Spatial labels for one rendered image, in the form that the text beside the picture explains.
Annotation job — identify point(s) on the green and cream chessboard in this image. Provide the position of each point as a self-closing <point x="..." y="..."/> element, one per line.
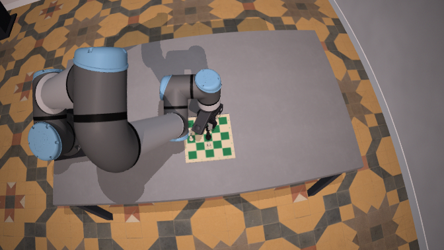
<point x="221" y="143"/>

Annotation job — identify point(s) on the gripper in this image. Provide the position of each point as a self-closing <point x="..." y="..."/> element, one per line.
<point x="212" y="121"/>

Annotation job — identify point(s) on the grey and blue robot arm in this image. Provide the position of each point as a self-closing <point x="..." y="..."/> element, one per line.
<point x="100" y="128"/>

